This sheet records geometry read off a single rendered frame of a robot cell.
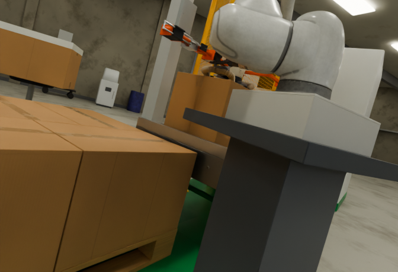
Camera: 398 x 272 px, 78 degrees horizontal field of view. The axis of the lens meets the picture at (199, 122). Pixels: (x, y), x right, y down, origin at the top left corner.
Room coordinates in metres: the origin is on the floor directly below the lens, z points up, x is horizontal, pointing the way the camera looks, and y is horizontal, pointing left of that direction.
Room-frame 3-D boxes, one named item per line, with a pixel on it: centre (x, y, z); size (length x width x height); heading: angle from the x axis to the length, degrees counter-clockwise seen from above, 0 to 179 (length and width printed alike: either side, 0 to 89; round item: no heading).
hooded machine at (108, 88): (8.59, 3.39, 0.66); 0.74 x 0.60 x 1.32; 29
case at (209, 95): (1.67, -0.13, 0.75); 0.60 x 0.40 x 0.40; 143
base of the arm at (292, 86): (0.77, -0.30, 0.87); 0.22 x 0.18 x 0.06; 123
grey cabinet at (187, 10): (2.52, 0.40, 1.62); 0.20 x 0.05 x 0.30; 144
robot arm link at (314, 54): (0.76, -0.27, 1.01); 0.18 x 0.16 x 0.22; 92
